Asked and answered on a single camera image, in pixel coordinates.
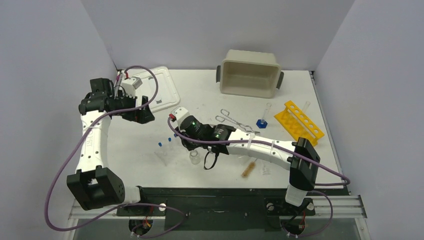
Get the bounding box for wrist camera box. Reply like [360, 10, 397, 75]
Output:
[120, 76, 143, 98]
[170, 106, 190, 123]

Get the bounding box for yellow test tube rack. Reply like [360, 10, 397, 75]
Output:
[274, 100, 325, 146]

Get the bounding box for large clear test tube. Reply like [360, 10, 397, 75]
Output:
[301, 101, 311, 114]

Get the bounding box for graduated cylinder blue base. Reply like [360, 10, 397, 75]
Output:
[256, 102, 272, 129]

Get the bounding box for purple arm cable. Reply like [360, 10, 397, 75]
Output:
[167, 115, 351, 239]
[43, 65, 185, 240]

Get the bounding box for small glass jar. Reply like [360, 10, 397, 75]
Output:
[189, 149, 201, 165]

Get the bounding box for test tube brush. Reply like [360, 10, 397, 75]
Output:
[241, 159, 257, 179]

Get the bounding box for metal crucible tongs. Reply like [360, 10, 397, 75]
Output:
[215, 108, 260, 135]

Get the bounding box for white plastic tub lid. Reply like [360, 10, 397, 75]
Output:
[128, 66, 180, 113]

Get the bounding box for beige plastic tub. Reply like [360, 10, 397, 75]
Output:
[215, 49, 284, 99]

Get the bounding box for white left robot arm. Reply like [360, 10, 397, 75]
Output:
[66, 78, 155, 215]

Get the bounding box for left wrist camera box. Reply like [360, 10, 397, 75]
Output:
[120, 76, 143, 98]

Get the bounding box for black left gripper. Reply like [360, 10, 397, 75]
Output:
[112, 90, 155, 124]

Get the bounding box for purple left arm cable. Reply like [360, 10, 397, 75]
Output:
[43, 65, 185, 240]

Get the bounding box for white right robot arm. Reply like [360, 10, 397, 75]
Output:
[169, 113, 321, 214]

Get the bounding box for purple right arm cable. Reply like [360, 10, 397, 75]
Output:
[167, 115, 351, 239]

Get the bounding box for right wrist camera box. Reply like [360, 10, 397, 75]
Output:
[170, 106, 190, 123]

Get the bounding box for clear glass funnel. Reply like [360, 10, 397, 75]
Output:
[262, 162, 271, 176]

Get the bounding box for black base frame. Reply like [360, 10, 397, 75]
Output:
[116, 187, 347, 232]

